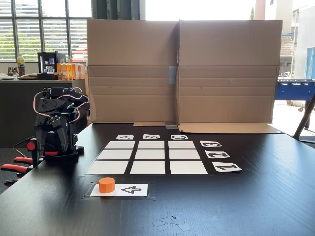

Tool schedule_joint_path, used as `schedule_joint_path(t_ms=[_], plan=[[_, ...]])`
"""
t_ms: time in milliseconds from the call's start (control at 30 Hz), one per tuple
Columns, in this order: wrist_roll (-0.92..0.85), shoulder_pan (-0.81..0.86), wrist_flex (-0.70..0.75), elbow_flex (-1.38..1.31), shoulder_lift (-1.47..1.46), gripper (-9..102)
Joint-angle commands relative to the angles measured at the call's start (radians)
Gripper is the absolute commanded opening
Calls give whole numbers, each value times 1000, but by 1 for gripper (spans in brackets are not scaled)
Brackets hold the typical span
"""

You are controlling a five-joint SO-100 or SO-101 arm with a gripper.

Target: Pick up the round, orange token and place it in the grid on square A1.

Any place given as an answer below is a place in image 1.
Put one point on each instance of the small glass bottles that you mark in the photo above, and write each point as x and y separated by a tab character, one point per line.
12	71

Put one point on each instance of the paper sheet letter C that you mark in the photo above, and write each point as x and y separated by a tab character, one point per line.
179	137

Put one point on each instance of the white arrow paper sheet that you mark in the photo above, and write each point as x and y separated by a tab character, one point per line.
123	194

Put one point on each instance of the paper sheet letter A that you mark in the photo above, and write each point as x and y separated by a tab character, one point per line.
125	137

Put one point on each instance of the white nine-square grid sheet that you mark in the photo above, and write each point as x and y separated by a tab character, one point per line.
149	154

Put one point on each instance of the brown cardboard box wall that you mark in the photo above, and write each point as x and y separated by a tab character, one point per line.
133	49
229	49

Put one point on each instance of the paper sheet number 1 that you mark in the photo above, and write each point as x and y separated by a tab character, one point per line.
226	167

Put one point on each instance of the paper sheet number 3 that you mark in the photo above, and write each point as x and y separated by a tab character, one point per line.
210	144

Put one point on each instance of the blue foosball table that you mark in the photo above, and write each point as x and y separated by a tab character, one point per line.
294	91

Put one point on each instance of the grey duct tape strip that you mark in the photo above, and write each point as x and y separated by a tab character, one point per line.
171	126
172	75

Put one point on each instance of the paper sheet number 2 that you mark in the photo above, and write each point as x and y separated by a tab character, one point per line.
217	154

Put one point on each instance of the dark counter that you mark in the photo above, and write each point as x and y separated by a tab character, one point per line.
17	110

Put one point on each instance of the stack of papers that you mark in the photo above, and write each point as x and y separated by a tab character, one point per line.
28	77

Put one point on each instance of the orange drink cartons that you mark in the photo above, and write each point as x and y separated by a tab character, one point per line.
70	71

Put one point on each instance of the black red table clamp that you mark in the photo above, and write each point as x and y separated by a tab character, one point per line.
31	146

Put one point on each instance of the yellow drink bottle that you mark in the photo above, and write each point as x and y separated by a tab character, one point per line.
21	65

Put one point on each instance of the slanted metal table leg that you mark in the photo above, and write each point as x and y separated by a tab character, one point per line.
305	115

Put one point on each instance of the round orange token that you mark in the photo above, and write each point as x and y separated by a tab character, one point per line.
106	186

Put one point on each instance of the black mini fridge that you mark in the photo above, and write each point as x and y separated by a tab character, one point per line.
48	65

